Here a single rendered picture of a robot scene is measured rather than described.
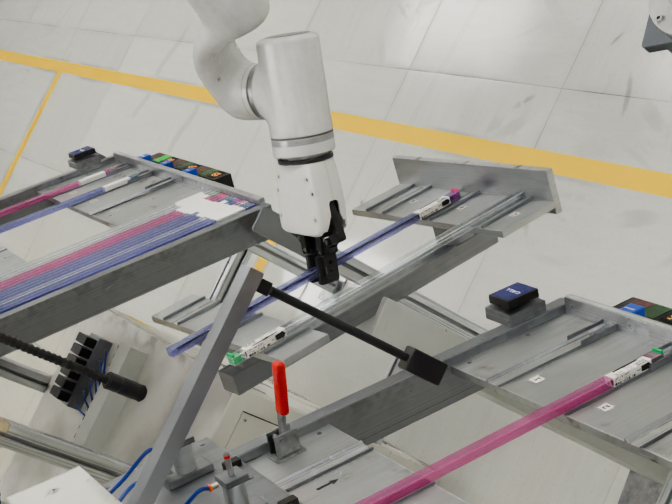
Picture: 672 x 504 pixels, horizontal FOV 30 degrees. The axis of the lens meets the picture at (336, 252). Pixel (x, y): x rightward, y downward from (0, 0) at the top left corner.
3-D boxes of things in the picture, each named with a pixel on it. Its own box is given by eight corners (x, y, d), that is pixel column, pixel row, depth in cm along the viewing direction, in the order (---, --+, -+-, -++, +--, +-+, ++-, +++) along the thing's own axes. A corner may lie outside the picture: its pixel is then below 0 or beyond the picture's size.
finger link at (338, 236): (314, 184, 165) (303, 212, 169) (345, 226, 162) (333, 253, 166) (321, 182, 166) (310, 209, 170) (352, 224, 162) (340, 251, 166)
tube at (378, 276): (235, 366, 150) (232, 358, 149) (229, 364, 151) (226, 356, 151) (526, 198, 175) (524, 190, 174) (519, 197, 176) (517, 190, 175)
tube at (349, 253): (454, 197, 183) (452, 190, 183) (461, 198, 182) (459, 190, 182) (168, 355, 158) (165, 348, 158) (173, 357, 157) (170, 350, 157)
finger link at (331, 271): (310, 237, 167) (318, 285, 169) (324, 240, 165) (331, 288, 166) (329, 231, 169) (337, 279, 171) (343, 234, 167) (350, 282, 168)
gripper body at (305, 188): (260, 153, 168) (273, 233, 171) (302, 157, 160) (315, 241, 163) (305, 142, 172) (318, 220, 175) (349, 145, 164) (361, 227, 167)
